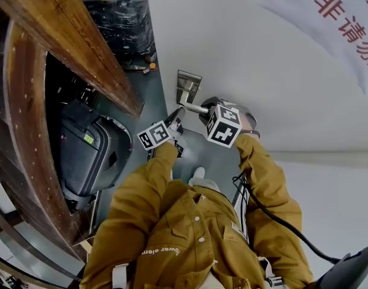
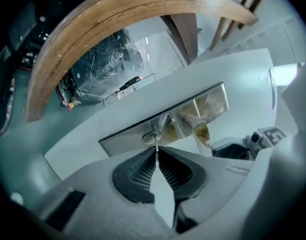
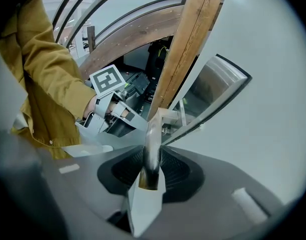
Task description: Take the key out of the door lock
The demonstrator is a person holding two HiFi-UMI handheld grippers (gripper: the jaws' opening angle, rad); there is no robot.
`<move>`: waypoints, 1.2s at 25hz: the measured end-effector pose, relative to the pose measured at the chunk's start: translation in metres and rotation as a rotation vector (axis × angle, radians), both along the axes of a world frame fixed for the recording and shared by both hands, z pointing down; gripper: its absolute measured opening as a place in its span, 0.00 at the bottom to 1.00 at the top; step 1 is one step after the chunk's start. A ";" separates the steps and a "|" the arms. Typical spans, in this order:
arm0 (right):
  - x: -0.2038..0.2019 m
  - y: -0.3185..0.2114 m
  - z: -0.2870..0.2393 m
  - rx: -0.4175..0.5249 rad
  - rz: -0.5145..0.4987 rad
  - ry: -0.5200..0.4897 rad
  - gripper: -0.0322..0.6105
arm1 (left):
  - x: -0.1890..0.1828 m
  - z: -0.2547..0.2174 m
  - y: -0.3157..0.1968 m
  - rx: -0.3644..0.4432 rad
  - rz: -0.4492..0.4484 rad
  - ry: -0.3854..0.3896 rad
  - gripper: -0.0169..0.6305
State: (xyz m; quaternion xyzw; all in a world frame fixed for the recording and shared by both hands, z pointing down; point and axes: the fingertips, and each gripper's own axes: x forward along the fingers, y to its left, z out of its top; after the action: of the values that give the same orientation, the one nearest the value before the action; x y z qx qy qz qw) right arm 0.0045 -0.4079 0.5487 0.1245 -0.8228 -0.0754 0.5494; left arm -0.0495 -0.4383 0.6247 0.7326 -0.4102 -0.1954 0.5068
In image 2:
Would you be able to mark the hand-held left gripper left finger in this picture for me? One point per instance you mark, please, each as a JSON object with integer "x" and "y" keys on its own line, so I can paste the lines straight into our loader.
{"x": 105, "y": 204}

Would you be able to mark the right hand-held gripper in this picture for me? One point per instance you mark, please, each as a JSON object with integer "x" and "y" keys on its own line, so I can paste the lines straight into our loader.
{"x": 265, "y": 140}

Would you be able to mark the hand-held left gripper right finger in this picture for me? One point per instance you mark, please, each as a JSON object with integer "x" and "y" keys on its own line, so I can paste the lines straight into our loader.
{"x": 218, "y": 184}

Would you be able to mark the white door with handle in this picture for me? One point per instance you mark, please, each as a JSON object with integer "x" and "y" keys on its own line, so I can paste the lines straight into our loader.
{"x": 218, "y": 71}

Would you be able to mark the metal tray with food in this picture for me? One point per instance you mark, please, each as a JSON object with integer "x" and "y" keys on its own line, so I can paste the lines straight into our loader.
{"x": 132, "y": 131}

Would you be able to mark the small red yellow tool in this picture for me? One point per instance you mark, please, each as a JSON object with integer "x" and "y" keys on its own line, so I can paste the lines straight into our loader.
{"x": 70, "y": 105}

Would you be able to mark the slim black tool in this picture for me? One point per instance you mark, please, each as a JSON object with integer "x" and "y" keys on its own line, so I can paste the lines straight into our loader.
{"x": 129, "y": 84}

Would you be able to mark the dark wooden staircase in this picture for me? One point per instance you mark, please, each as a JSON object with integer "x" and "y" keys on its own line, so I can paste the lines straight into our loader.
{"x": 185, "y": 34}

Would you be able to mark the black plastic-wrapped equipment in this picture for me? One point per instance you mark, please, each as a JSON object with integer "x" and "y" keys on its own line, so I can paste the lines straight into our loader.
{"x": 105, "y": 69}

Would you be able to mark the black hard case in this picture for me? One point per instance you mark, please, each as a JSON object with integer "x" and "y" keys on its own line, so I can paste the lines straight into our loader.
{"x": 32, "y": 29}

